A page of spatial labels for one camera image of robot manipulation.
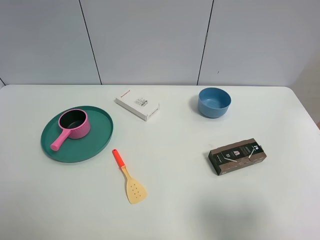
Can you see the blue bowl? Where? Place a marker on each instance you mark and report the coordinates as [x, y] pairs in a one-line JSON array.
[[213, 102]]

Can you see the white cardboard box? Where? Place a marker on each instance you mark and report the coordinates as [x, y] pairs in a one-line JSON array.
[[138, 102]]

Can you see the orange handled yellow spatula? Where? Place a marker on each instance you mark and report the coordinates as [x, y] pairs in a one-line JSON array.
[[134, 190]]

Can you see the green round plate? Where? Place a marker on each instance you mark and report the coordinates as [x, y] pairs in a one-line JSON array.
[[78, 150]]

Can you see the pink saucepan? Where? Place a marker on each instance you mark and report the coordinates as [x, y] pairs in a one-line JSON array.
[[75, 124]]

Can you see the brown coffee capsule box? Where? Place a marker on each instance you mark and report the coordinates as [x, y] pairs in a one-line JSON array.
[[235, 156]]

